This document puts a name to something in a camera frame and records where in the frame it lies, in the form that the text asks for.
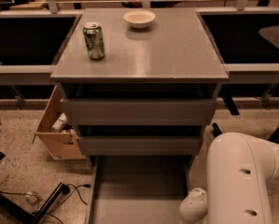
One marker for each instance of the grey top drawer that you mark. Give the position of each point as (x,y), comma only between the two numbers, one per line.
(138,112)

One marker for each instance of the grey middle drawer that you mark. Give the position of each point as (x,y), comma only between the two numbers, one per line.
(139,145)

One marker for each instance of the grey drawer cabinet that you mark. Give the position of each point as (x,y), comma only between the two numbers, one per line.
(131,92)

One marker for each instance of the grey drawer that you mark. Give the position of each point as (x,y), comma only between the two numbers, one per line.
(138,112)
(137,189)
(139,145)

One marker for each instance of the wooden box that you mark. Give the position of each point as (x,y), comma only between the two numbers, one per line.
(60,145)

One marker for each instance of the grey bottom drawer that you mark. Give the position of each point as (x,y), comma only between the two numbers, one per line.
(137,189)

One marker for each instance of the white ceramic bowl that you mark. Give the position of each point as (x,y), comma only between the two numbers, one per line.
(139,18)

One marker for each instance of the green soda can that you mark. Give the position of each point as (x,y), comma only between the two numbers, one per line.
(93,35)

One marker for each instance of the white bottle in box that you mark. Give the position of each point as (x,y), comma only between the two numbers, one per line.
(59,123)

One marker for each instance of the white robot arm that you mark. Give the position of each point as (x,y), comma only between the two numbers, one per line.
(240,168)

